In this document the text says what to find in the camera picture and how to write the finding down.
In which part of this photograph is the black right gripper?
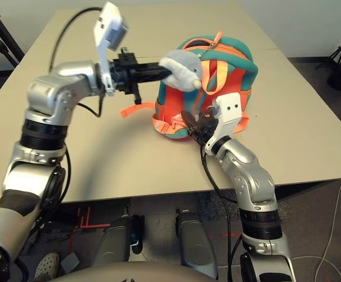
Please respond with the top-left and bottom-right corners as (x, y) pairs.
(181, 110), (220, 145)

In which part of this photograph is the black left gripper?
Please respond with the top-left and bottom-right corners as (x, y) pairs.
(111, 48), (173, 105)

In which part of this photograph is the grey plush dolphin keychain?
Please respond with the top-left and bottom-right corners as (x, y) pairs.
(158, 49), (203, 92)

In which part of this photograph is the orange teal backpack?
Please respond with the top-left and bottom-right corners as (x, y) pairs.
(119, 31), (259, 142)

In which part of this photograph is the grey robot right leg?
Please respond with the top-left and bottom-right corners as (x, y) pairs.
(175, 207), (219, 280)

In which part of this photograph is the grey robot leg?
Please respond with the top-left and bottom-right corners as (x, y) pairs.
(175, 207), (219, 280)
(92, 214), (145, 267)

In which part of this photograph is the grey robot left leg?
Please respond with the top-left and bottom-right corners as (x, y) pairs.
(92, 214), (145, 267)

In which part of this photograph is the grey robot torso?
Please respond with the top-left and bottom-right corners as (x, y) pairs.
(49, 261), (216, 282)

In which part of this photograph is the small grey floor box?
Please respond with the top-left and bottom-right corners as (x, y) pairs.
(60, 254), (81, 274)

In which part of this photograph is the white perforated shoe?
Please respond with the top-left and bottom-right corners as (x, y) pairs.
(35, 251), (61, 280)

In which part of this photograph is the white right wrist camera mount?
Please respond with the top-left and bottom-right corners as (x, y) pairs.
(203, 91), (245, 156)

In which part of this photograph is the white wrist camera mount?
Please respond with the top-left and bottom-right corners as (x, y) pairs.
(203, 91), (245, 156)
(93, 1), (129, 98)

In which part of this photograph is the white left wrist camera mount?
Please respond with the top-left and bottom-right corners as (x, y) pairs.
(93, 1), (129, 98)

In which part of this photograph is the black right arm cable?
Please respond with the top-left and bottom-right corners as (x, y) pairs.
(199, 140), (245, 282)

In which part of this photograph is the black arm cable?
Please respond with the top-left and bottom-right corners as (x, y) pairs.
(35, 6), (104, 236)
(199, 140), (245, 282)

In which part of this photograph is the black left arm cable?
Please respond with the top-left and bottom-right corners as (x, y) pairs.
(35, 6), (104, 236)

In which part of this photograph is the black frame side table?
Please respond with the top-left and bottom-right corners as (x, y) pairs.
(0, 13), (26, 70)

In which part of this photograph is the white floor cable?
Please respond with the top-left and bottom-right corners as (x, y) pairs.
(290, 176), (341, 282)

